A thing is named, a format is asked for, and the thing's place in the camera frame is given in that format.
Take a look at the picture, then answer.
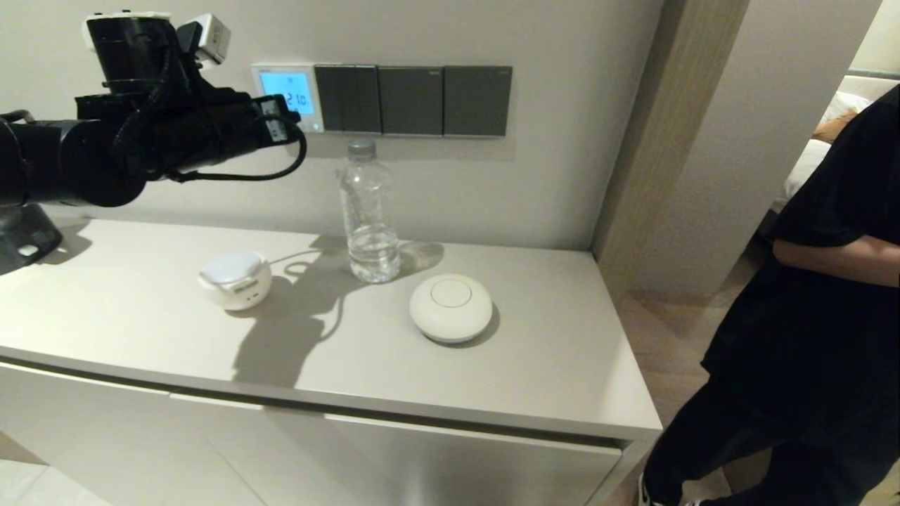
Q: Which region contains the white wall thermostat panel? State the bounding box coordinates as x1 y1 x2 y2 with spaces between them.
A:
251 63 326 134

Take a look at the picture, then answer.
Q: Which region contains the person right bare forearm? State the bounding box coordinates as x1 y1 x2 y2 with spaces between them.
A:
772 234 900 286

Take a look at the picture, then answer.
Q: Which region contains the clear plastic water bottle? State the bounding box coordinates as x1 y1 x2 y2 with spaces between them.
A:
340 138 402 285

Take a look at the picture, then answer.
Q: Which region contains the white round smart speaker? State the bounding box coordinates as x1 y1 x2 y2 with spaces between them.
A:
198 251 274 312

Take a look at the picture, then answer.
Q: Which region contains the grey sideboard cabinet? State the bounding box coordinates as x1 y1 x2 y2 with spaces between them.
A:
0 218 664 506

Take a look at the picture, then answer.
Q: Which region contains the black glossy stand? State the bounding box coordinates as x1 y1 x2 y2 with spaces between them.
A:
0 204 63 275

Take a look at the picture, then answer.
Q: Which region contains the white round dome device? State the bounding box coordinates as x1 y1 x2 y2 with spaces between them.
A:
409 273 494 344

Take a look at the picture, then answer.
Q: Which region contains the grey cabinet door narrow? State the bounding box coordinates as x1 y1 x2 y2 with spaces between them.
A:
0 360 268 506

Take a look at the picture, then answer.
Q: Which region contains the grey cabinet door wide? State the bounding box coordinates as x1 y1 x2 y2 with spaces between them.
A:
172 392 623 506

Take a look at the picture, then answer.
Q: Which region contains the white bed duvet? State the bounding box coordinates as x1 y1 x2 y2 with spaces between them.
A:
772 138 832 212

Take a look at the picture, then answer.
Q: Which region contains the brown pillow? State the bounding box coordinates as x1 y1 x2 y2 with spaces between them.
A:
812 112 857 145

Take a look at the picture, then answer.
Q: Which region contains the white pillow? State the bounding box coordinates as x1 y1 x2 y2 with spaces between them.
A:
819 91 873 127

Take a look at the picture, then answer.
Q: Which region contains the person in black clothes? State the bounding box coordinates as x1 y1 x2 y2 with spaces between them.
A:
638 83 900 506

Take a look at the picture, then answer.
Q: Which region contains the beige upholstered headboard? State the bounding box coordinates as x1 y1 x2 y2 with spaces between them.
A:
840 69 900 103

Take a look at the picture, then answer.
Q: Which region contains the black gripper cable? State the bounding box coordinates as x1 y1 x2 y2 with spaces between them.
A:
112 42 308 183

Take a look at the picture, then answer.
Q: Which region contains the grey triple rocker switch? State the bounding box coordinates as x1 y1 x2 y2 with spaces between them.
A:
314 65 383 136

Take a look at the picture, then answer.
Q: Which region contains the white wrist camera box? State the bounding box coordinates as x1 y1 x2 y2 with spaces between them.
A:
176 14 231 65

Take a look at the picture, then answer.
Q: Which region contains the wooden door frame post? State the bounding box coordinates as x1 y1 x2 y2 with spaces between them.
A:
591 0 751 310

